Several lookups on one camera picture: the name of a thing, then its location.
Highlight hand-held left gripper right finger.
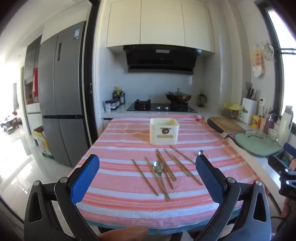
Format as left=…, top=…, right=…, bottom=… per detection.
left=195, top=155, right=272, bottom=241

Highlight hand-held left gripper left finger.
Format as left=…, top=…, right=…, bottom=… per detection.
left=24, top=153, right=100, bottom=241

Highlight silver metal spoon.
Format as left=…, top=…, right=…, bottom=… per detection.
left=153, top=160, right=171, bottom=201

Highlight cream utensil holder box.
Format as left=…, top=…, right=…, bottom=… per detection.
left=149, top=118, right=181, bottom=146

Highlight person's right forearm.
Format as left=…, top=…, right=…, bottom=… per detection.
left=281, top=197, right=296, bottom=219

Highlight person's left hand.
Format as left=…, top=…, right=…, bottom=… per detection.
left=98, top=226, right=149, bottom=241

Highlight clear drinking glass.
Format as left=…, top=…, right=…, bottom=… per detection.
left=268, top=128, right=279, bottom=145

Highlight green cutting board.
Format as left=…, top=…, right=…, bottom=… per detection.
left=235, top=131, right=286, bottom=158

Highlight yellow cardboard box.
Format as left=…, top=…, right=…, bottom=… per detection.
left=33, top=126, right=55, bottom=160

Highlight pink white striped tablecloth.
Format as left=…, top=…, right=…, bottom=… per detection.
left=74, top=115, right=269, bottom=232

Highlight white thermos bottle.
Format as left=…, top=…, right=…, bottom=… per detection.
left=277, top=105, right=293, bottom=147

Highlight purple soap bottle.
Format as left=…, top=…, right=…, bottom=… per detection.
left=264, top=113, right=276, bottom=135

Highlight white knife block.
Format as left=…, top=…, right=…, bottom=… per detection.
left=242, top=88, right=258, bottom=125

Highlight black gas stove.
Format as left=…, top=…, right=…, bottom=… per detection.
left=126, top=99, right=197, bottom=113

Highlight dark wok with lid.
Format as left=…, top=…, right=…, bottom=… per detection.
left=165, top=88, right=193, bottom=104

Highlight grey refrigerator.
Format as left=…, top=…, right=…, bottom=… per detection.
left=38, top=21, right=89, bottom=168

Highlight dark wooden furniture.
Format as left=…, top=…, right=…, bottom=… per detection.
left=0, top=116, right=19, bottom=135

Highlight red hanging cloth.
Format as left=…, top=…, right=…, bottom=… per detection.
left=32, top=68, right=39, bottom=97

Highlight black range hood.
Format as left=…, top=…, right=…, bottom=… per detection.
left=123, top=44, right=202, bottom=75

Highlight grey storage cabinet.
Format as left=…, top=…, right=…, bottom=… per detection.
left=23, top=35, right=42, bottom=136

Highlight white upper cabinets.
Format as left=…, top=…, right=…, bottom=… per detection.
left=107, top=0, right=215, bottom=53

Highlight wire fruit basket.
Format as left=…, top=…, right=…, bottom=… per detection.
left=222, top=103, right=248, bottom=118

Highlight black door frame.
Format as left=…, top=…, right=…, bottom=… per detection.
left=84, top=0, right=105, bottom=149

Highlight patterned hanging wall bag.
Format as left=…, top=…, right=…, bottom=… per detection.
left=252, top=45, right=265, bottom=77

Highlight hanging wire trivet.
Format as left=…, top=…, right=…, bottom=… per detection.
left=261, top=42, right=275, bottom=60

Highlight black window frame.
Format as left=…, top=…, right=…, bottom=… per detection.
left=258, top=0, right=296, bottom=121

